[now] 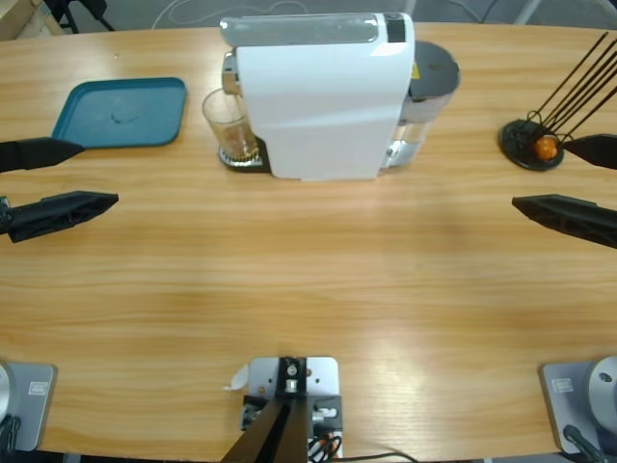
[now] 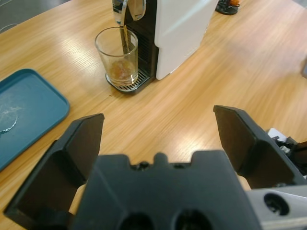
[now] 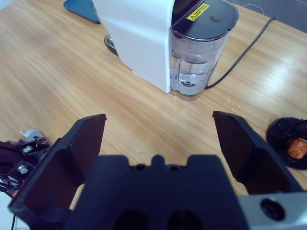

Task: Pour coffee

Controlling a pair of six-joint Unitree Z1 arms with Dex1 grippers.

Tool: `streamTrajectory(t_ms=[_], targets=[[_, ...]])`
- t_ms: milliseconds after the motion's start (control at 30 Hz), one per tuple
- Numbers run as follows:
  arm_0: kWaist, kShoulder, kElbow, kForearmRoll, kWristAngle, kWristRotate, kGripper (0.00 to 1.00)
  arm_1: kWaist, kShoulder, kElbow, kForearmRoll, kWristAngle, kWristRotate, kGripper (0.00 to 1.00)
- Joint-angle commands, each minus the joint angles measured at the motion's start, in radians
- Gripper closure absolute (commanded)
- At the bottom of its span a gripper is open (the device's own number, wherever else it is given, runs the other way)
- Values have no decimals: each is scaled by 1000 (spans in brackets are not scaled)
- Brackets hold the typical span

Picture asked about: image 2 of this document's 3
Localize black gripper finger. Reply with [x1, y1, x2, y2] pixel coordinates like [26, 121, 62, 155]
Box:
[213, 104, 307, 191]
[3, 113, 105, 230]

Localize clear drinking glass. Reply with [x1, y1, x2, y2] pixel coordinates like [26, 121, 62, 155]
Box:
[95, 26, 140, 86]

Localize white capsule coffee machine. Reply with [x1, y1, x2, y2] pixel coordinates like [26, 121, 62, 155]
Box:
[105, 0, 219, 95]

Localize teal plastic tray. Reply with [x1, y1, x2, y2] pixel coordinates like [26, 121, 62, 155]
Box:
[0, 69, 71, 172]

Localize black capsule holder with rods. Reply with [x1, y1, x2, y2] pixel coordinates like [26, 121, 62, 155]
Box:
[215, 0, 241, 15]

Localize white mount with dark post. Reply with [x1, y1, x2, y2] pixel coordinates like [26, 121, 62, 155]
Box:
[266, 128, 307, 179]

